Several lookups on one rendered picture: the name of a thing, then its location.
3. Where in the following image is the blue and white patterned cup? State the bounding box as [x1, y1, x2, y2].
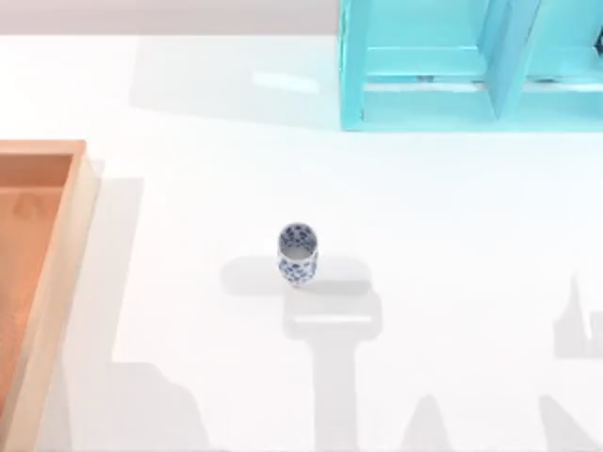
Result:
[276, 222, 319, 288]

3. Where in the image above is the shallow salmon-coloured box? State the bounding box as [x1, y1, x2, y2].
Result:
[0, 138, 101, 452]

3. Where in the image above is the light blue rack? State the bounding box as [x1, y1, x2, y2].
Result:
[337, 0, 603, 134]

